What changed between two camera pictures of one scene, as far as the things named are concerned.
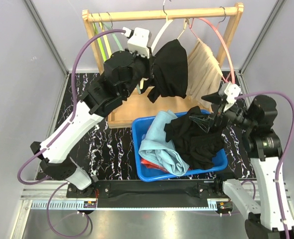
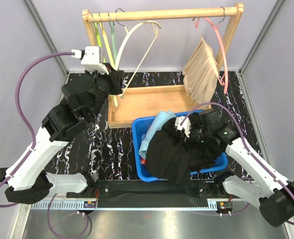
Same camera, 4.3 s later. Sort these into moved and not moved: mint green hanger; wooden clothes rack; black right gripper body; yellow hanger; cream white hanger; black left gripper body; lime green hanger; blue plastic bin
Moved: cream white hanger; mint green hanger; black left gripper body; black right gripper body; lime green hanger
Not moved: yellow hanger; wooden clothes rack; blue plastic bin
